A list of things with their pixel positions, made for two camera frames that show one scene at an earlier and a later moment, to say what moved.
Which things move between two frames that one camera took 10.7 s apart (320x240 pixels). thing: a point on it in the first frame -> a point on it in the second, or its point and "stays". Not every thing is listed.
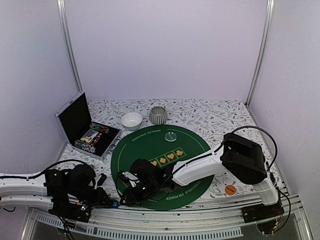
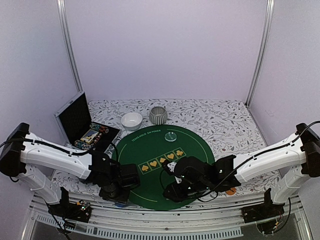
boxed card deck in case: (89, 135) stays
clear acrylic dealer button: (170, 136) stays
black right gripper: (132, 197) -> (177, 196)
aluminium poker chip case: (92, 138) stays
